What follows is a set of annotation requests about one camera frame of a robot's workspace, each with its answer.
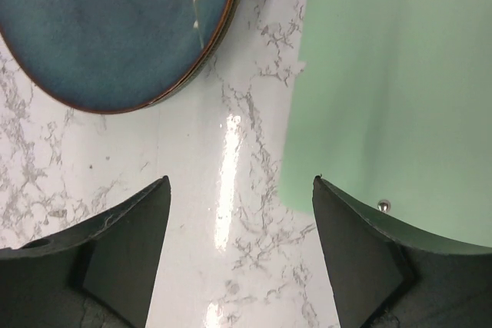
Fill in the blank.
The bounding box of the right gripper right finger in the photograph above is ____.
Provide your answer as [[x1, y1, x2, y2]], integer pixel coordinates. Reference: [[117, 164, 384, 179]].
[[312, 177, 491, 328]]

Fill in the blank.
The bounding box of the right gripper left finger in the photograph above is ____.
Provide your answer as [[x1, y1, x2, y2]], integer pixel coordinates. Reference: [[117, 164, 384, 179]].
[[1, 177, 171, 327]]

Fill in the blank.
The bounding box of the blue floral plate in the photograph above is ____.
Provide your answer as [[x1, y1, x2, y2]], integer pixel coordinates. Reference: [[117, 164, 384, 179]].
[[1, 0, 238, 114]]

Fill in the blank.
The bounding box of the grey plate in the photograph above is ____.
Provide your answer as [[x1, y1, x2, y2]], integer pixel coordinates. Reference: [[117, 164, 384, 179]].
[[145, 0, 240, 108]]

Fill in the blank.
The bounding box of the green folder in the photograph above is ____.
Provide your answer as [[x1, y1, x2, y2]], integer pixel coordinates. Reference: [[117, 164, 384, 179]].
[[278, 0, 491, 246]]

